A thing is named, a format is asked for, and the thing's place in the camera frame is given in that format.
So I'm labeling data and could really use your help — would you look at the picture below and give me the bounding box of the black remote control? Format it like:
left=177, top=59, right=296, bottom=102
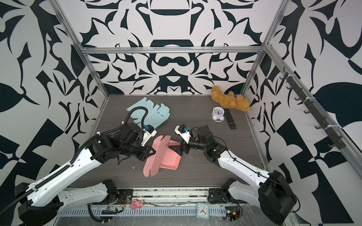
left=224, top=108, right=237, bottom=130

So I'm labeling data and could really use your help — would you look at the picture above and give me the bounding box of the brown teddy bear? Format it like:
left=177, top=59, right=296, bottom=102
left=211, top=86, right=250, bottom=112

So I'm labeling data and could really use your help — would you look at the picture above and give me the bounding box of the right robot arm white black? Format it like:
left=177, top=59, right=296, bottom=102
left=170, top=124, right=299, bottom=226

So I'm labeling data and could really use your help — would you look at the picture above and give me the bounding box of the pink small toy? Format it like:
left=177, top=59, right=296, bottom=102
left=129, top=199, right=144, bottom=210

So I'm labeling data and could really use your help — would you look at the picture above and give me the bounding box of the light blue flat paper box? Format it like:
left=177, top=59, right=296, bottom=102
left=126, top=97, right=170, bottom=129

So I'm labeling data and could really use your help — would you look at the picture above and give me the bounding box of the small circuit board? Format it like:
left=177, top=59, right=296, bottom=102
left=101, top=205, right=124, bottom=215
left=223, top=205, right=243, bottom=222

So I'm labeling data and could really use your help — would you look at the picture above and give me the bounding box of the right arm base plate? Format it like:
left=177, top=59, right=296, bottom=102
left=207, top=188, right=247, bottom=204

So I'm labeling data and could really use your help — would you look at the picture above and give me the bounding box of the teal square clock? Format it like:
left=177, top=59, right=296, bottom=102
left=196, top=202, right=209, bottom=219

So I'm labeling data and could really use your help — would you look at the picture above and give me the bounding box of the white alarm clock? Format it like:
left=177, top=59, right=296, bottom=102
left=212, top=107, right=225, bottom=122

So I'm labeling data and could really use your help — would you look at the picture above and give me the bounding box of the pink paper box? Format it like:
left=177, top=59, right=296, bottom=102
left=143, top=135, right=181, bottom=177

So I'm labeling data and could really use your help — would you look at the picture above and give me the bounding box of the black wall hook rack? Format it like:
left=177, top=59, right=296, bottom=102
left=281, top=72, right=347, bottom=150

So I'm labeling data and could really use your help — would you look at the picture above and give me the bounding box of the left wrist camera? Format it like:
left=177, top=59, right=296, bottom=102
left=141, top=125, right=157, bottom=147

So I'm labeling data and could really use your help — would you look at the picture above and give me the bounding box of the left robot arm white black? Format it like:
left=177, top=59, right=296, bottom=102
left=1, top=122, right=156, bottom=226

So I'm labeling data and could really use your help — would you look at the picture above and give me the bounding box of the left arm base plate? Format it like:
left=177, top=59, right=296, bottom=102
left=92, top=189, right=133, bottom=205

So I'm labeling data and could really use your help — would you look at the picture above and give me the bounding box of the small circuit board right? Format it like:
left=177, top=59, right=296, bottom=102
left=223, top=205, right=243, bottom=222

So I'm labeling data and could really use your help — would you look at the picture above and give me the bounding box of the small circuit board left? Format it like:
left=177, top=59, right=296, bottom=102
left=101, top=205, right=124, bottom=215

